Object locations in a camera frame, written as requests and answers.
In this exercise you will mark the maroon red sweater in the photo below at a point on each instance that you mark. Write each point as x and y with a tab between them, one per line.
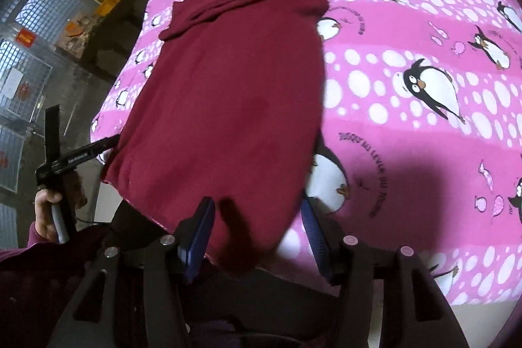
231	111

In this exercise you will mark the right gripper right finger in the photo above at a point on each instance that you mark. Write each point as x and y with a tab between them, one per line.
414	311

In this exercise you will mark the maroon left sleeve forearm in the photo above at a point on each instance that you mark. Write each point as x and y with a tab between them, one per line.
38	281

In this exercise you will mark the metal window grille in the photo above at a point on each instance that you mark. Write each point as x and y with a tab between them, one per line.
35	75

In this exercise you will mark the orange basin on table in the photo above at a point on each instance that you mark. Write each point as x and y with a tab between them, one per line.
105	7

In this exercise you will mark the person's left hand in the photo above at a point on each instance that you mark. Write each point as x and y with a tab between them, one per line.
44	224

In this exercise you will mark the pink penguin bedspread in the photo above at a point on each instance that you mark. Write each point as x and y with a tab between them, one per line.
421	134

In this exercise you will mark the dark wooden table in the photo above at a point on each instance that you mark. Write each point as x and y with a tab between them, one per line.
111	41

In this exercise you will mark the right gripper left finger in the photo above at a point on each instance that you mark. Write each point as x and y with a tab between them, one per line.
132	298

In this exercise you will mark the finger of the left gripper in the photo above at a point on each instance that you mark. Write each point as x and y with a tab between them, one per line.
52	134
88	152

